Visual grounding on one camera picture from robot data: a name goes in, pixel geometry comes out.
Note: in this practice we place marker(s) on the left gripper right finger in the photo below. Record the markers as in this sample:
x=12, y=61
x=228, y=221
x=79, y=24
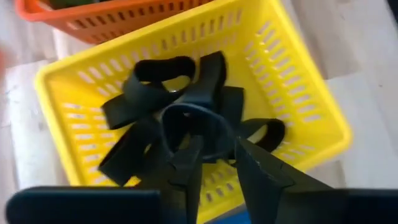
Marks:
x=264, y=183

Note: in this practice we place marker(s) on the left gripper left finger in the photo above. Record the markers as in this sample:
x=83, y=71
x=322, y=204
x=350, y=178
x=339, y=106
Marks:
x=185, y=186

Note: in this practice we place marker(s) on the blue plastic basket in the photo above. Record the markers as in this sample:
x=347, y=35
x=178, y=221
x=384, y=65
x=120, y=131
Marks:
x=233, y=219

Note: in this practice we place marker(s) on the yellow plastic basket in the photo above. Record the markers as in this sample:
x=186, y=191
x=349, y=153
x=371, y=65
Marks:
x=280, y=77

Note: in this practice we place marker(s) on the orange plastic basket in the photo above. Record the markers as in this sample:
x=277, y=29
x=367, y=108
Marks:
x=93, y=21

